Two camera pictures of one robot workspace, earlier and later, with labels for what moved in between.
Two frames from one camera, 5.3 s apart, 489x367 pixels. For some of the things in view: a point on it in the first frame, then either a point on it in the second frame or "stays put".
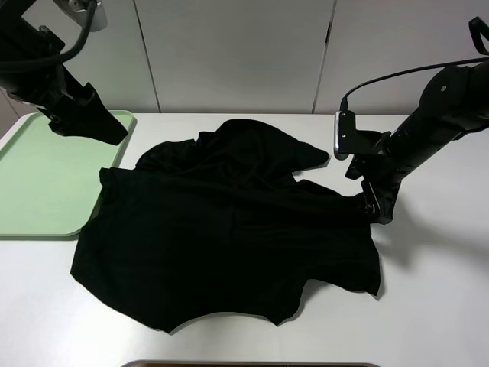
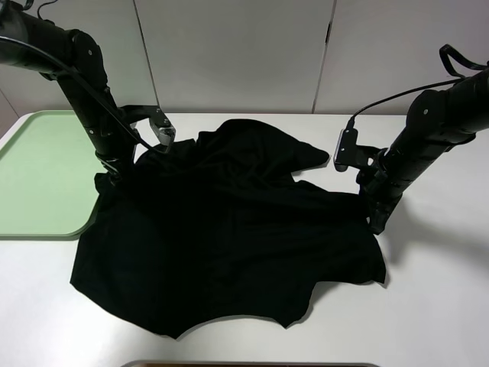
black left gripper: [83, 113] → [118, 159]
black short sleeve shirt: [221, 225] stays put
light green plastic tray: [50, 181] stays put
